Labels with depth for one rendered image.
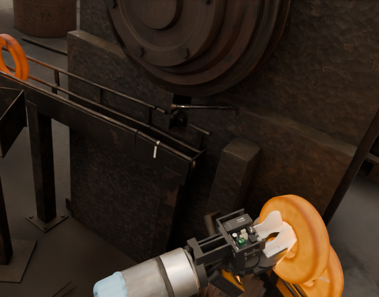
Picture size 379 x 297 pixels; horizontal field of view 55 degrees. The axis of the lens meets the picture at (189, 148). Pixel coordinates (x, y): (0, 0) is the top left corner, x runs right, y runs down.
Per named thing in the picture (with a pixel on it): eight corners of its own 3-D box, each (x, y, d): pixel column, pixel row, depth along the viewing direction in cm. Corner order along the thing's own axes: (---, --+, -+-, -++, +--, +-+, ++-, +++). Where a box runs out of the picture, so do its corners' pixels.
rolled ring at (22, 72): (-18, 36, 133) (-10, 35, 135) (-1, 85, 140) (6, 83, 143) (10, 33, 123) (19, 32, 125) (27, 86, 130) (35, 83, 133)
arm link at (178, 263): (177, 311, 57) (160, 269, 63) (204, 299, 58) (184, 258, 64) (172, 287, 52) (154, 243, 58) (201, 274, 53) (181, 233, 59)
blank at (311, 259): (283, 178, 69) (269, 180, 68) (343, 230, 57) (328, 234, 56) (263, 240, 76) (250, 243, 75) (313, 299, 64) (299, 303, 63)
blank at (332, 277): (294, 291, 84) (282, 294, 82) (288, 224, 84) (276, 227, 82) (348, 317, 70) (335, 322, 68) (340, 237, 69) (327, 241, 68)
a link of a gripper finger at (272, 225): (304, 209, 62) (257, 228, 59) (299, 230, 66) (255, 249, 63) (293, 197, 64) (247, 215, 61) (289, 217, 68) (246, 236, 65)
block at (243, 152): (220, 196, 112) (239, 132, 99) (243, 209, 109) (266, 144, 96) (203, 215, 104) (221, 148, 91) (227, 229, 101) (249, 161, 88)
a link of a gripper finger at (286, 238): (315, 222, 59) (267, 243, 57) (310, 243, 63) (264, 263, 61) (303, 208, 62) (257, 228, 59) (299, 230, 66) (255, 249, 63)
